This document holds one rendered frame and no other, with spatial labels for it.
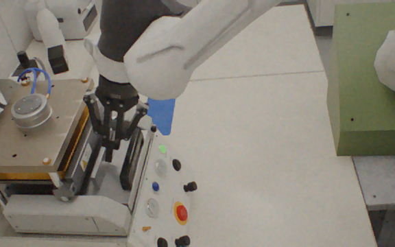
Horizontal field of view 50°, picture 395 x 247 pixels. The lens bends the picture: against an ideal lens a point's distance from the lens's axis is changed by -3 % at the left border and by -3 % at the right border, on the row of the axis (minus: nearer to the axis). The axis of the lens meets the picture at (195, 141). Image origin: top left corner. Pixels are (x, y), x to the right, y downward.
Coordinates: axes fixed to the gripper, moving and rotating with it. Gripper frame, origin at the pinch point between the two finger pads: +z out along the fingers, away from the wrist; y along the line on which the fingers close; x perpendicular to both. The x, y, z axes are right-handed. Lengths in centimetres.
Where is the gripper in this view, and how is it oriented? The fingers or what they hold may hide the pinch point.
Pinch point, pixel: (110, 147)
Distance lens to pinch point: 94.3
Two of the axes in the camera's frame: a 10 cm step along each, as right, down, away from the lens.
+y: 9.7, 2.2, 0.9
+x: 1.0, -7.0, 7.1
